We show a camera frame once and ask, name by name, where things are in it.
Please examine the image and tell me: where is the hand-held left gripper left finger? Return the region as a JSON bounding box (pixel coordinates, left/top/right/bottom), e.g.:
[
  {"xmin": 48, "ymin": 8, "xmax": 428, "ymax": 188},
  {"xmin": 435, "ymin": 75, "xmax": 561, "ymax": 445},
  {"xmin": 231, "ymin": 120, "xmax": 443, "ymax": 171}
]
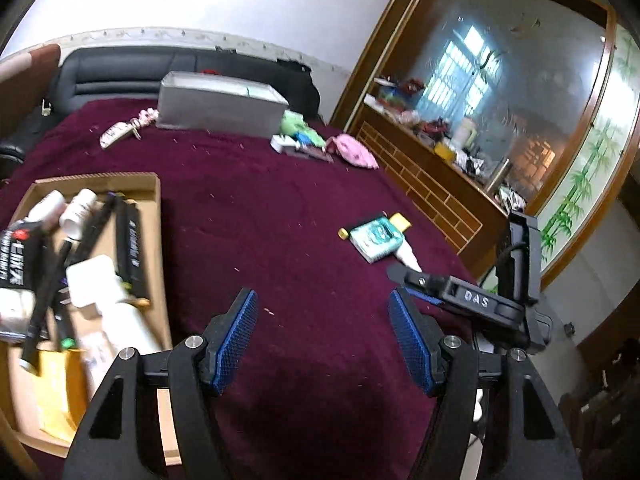
[{"xmin": 62, "ymin": 287, "xmax": 261, "ymax": 480}]

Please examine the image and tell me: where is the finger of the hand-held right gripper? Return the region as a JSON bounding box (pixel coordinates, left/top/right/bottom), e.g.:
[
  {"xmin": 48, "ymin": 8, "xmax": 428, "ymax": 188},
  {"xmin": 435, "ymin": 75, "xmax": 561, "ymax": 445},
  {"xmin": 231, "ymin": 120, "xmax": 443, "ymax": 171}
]
[
  {"xmin": 404, "ymin": 286, "xmax": 446, "ymax": 307},
  {"xmin": 386, "ymin": 264, "xmax": 451, "ymax": 293}
]

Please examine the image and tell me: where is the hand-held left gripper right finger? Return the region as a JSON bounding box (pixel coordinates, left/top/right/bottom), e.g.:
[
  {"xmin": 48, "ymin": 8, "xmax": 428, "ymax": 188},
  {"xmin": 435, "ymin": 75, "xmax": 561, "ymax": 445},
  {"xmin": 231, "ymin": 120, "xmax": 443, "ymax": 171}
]
[{"xmin": 387, "ymin": 287, "xmax": 583, "ymax": 480}]

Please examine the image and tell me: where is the white tube yellow cap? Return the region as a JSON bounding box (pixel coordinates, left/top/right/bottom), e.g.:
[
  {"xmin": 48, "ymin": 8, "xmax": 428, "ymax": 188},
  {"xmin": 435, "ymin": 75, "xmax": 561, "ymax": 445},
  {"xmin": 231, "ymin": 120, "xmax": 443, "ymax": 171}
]
[{"xmin": 389, "ymin": 212, "xmax": 423, "ymax": 272}]

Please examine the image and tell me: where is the teal packet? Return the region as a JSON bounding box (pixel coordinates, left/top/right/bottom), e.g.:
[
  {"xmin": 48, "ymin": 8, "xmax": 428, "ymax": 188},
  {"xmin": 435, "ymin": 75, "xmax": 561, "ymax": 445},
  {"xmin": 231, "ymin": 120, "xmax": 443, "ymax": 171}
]
[{"xmin": 349, "ymin": 216, "xmax": 405, "ymax": 265}]

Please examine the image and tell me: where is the white nozzle tube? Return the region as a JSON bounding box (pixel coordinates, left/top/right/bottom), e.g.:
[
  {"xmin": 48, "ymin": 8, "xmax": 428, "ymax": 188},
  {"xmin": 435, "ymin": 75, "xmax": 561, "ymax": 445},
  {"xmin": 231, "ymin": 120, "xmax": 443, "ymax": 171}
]
[{"xmin": 97, "ymin": 280, "xmax": 163, "ymax": 361}]

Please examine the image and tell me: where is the cardboard tray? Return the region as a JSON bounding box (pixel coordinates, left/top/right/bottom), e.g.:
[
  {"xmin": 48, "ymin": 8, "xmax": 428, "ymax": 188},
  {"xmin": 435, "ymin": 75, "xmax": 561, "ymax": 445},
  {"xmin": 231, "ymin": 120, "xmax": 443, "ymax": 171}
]
[{"xmin": 0, "ymin": 172, "xmax": 183, "ymax": 466}]

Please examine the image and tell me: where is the black marker olive cap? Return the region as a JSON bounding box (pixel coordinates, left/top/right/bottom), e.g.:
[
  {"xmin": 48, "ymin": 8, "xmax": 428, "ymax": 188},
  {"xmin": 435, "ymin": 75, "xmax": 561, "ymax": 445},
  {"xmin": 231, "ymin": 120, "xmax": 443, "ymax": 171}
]
[{"xmin": 115, "ymin": 199, "xmax": 138, "ymax": 286}]

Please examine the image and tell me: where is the white power charger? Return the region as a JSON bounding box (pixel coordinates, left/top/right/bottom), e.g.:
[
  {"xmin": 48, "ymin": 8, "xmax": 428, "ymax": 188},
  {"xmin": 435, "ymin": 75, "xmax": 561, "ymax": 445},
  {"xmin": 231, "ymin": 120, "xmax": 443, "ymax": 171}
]
[{"xmin": 65, "ymin": 254, "xmax": 126, "ymax": 321}]

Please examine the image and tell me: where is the plain white plastic bottle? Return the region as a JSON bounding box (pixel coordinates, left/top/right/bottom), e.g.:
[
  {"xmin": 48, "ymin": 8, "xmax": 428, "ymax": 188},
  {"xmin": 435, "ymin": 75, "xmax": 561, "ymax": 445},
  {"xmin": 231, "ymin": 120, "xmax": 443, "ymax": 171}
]
[{"xmin": 25, "ymin": 191, "xmax": 67, "ymax": 233}]

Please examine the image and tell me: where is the black packet red crab print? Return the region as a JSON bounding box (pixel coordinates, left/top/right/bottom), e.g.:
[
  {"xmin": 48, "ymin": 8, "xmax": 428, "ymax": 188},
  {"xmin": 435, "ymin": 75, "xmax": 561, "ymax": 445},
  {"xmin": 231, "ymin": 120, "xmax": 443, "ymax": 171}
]
[{"xmin": 0, "ymin": 220, "xmax": 48, "ymax": 343}]

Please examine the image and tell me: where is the wooden brick-pattern counter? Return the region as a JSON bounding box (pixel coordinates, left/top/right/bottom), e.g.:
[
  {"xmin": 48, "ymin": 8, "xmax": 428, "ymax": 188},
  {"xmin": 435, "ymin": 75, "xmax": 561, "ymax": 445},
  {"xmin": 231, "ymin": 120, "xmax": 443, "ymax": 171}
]
[{"xmin": 345, "ymin": 95, "xmax": 511, "ymax": 281}]

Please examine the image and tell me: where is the pink cloth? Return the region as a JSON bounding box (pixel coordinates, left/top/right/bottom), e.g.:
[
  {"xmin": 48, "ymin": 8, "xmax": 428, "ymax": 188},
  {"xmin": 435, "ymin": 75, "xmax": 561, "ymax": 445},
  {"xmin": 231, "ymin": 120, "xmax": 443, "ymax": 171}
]
[{"xmin": 326, "ymin": 133, "xmax": 380, "ymax": 170}]

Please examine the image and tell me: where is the pink green cup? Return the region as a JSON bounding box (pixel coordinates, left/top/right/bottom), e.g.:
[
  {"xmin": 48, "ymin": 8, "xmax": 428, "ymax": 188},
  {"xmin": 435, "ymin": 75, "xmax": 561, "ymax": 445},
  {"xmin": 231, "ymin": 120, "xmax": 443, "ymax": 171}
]
[{"xmin": 452, "ymin": 117, "xmax": 478, "ymax": 151}]

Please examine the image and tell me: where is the patterned flat box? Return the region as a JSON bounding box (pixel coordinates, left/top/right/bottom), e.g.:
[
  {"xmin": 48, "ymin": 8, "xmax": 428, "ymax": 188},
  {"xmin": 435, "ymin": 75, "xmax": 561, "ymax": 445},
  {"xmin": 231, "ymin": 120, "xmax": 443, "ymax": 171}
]
[{"xmin": 295, "ymin": 146, "xmax": 335, "ymax": 163}]

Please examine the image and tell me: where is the black marker green cap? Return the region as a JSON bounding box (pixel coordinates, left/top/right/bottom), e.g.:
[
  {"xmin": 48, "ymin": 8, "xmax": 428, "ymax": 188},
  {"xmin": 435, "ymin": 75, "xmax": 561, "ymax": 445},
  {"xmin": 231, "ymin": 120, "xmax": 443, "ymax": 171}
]
[{"xmin": 50, "ymin": 270, "xmax": 78, "ymax": 353}]

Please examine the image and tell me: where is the black marker purple cap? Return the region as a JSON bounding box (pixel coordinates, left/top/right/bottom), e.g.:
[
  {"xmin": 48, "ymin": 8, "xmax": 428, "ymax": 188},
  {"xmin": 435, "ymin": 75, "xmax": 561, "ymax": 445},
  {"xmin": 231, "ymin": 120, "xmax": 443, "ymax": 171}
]
[{"xmin": 65, "ymin": 191, "xmax": 126, "ymax": 281}]

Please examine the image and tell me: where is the small white plug adapter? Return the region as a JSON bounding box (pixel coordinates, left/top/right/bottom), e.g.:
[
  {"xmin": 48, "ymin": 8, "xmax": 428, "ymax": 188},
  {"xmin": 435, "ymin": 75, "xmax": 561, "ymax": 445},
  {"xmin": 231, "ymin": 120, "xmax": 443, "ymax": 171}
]
[{"xmin": 270, "ymin": 135, "xmax": 301, "ymax": 155}]

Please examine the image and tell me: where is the green cloth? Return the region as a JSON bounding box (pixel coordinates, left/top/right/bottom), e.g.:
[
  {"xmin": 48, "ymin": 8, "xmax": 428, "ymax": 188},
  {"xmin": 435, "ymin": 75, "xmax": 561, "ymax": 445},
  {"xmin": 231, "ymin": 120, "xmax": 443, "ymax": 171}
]
[{"xmin": 279, "ymin": 110, "xmax": 323, "ymax": 147}]

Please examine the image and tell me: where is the black marker pen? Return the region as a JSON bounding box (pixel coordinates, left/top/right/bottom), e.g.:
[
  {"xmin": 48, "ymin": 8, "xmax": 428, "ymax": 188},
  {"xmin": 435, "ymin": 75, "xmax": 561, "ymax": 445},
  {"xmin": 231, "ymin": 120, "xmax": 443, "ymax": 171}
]
[{"xmin": 19, "ymin": 240, "xmax": 76, "ymax": 376}]

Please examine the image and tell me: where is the grey shoebox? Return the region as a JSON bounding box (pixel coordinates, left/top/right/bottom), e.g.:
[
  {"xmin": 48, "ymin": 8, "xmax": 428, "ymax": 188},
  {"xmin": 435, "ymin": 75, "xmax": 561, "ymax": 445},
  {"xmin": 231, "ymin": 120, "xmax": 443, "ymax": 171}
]
[{"xmin": 156, "ymin": 71, "xmax": 291, "ymax": 137}]

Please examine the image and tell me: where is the black cloth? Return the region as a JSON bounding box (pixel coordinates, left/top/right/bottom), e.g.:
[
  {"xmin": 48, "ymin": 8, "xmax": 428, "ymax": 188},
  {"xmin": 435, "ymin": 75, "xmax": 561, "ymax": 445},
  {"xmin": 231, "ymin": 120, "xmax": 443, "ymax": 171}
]
[{"xmin": 277, "ymin": 59, "xmax": 313, "ymax": 78}]

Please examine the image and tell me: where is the pink charm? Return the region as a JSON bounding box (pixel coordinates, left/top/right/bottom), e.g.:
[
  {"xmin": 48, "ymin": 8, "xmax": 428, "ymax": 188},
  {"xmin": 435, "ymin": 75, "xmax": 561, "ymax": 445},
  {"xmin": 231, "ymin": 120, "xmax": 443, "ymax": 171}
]
[{"xmin": 129, "ymin": 109, "xmax": 160, "ymax": 140}]

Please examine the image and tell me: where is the black leather sofa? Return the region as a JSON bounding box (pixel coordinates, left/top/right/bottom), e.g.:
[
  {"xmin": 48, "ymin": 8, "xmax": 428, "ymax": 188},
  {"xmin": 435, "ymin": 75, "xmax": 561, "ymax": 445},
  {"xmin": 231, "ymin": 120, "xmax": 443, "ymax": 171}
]
[{"xmin": 0, "ymin": 46, "xmax": 321, "ymax": 176}]

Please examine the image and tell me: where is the bamboo wall panel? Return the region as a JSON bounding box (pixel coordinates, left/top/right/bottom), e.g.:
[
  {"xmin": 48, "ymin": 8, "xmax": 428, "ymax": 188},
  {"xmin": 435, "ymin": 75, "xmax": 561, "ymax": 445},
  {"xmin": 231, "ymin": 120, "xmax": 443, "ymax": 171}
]
[{"xmin": 537, "ymin": 25, "xmax": 640, "ymax": 271}]

